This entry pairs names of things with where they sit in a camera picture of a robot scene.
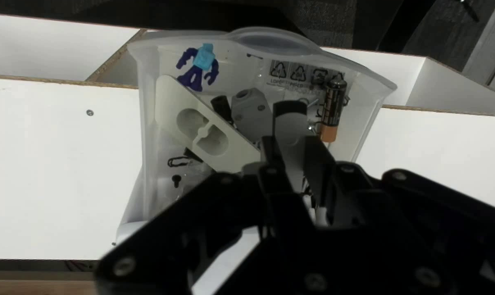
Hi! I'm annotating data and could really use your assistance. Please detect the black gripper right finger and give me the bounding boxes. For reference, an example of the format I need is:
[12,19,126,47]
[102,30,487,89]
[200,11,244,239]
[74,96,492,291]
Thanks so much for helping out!
[303,134,495,295]

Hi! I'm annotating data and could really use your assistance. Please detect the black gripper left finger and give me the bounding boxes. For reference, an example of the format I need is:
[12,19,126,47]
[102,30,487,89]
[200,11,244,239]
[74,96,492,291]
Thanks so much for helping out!
[95,134,315,295]

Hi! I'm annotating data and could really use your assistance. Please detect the translucent plastic drawer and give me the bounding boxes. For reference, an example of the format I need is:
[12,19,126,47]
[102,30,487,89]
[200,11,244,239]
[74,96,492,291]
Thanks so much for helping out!
[113,24,400,248]

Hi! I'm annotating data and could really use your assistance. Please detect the white plastic holder piece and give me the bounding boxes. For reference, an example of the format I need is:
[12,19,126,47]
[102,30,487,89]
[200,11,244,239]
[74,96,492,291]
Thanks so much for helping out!
[154,73,264,175]

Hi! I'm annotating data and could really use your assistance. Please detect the black and copper battery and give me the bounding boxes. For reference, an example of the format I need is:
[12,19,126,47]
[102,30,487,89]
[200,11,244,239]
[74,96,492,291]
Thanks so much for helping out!
[318,71,351,145]

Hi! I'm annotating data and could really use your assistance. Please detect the blue toy figure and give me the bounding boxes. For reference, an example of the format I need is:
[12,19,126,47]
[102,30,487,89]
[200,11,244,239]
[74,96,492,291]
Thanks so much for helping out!
[174,40,222,93]

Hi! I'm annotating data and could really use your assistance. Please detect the white shelf unit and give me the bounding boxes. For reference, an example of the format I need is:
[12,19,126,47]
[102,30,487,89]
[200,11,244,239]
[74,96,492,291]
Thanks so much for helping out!
[0,11,495,262]

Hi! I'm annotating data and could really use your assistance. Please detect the black wire clip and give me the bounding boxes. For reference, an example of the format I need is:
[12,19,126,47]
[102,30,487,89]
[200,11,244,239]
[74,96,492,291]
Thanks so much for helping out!
[166,152,199,168]

